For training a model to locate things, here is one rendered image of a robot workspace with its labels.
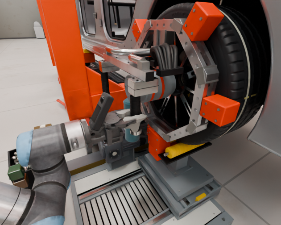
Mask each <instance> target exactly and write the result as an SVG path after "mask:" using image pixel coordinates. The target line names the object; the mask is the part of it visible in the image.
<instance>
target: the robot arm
mask: <svg viewBox="0 0 281 225"><path fill-rule="evenodd" d="M113 101H114V98H113V97H112V96H111V95H109V94H108V93H105V92H103V93H102V95H101V97H100V99H99V101H98V103H97V106H96V108H95V110H94V112H93V114H92V116H91V118H90V121H89V124H90V125H89V126H87V123H86V121H82V122H80V120H79V119H77V120H73V121H68V122H64V123H61V124H57V125H52V126H48V127H44V128H40V129H35V130H33V129H32V130H30V131H27V132H23V133H20V134H19V135H18V136H17V140H16V150H17V157H18V161H19V163H20V165H21V166H22V167H27V166H28V165H29V166H30V167H31V170H32V172H33V175H34V178H35V180H34V183H33V187H32V189H24V188H21V187H17V186H14V185H10V184H8V183H4V182H1V181H0V225H63V224H64V221H65V217H64V216H65V205H66V194H67V190H68V189H69V187H70V184H71V175H70V172H69V170H68V167H67V163H66V160H65V156H64V154H67V153H70V152H72V151H75V150H79V149H82V148H85V147H86V144H87V145H88V148H92V147H93V145H92V144H95V143H98V142H101V141H102V142H103V143H104V142H105V144H107V145H108V146H110V145H113V144H116V143H119V142H122V141H123V136H124V135H123V130H122V128H124V129H131V130H132V132H134V133H135V132H137V131H138V129H139V126H140V122H141V121H143V120H144V119H146V118H147V115H144V114H140V115H135V116H132V117H131V116H130V109H119V110H114V111H111V112H108V111H109V109H110V107H111V105H112V103H113Z"/></svg>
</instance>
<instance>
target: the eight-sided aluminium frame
mask: <svg viewBox="0 0 281 225"><path fill-rule="evenodd" d="M185 21H186V18H174V19H163V20H147V21H146V23H145V24H144V27H143V30H142V32H141V34H140V37H139V39H138V41H137V43H136V46H135V49H139V48H149V47H150V45H151V44H152V42H153V35H154V29H157V30H158V31H161V30H166V31H175V32H176V34H177V36H178V38H179V40H180V42H181V45H182V47H183V49H184V51H185V53H186V55H187V57H188V59H189V62H190V63H191V65H192V68H193V70H194V72H195V74H196V84H195V90H194V97H193V103H192V108H191V114H190V121H189V124H188V125H186V126H183V127H181V128H179V129H177V130H173V129H172V128H171V127H169V126H168V125H167V124H166V123H164V122H163V121H162V120H161V119H159V118H158V117H157V116H156V115H155V114H154V111H153V108H152V106H151V103H150V102H145V103H140V109H141V112H142V114H144V115H147V118H146V119H145V122H146V123H147V124H149V125H150V127H151V128H152V129H153V130H155V131H156V132H157V133H158V134H159V135H160V136H161V137H162V138H163V140H165V141H167V142H171V141H174V140H177V139H179V138H182V137H185V136H188V135H192V134H194V133H197V132H200V131H202V130H204V129H206V128H207V124H208V120H207V119H206V118H204V117H202V116H200V110H201V105H202V99H203V98H204V97H207V96H212V95H214V94H215V89H216V85H217V81H219V79H218V77H219V71H218V69H217V65H215V63H214V61H213V59H212V57H211V55H210V53H209V51H208V49H207V47H206V45H205V43H204V41H191V40H190V39H189V37H188V36H187V34H186V33H185V31H184V30H183V28H182V27H183V25H184V23H185Z"/></svg>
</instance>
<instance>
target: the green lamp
mask: <svg viewBox="0 0 281 225"><path fill-rule="evenodd" d="M7 175H8V177H9V178H10V180H11V181H14V180H17V179H21V178H23V177H24V175H25V169H24V167H22V166H21V165H20V164H16V165H13V166H10V167H9V168H8V173H7Z"/></svg>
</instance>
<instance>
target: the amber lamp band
mask: <svg viewBox="0 0 281 225"><path fill-rule="evenodd" d="M13 185H14V186H17V187H20V188H26V187H28V186H29V178H28V176H27V174H26V173H25V176H24V179H23V180H20V181H17V182H14V181H13Z"/></svg>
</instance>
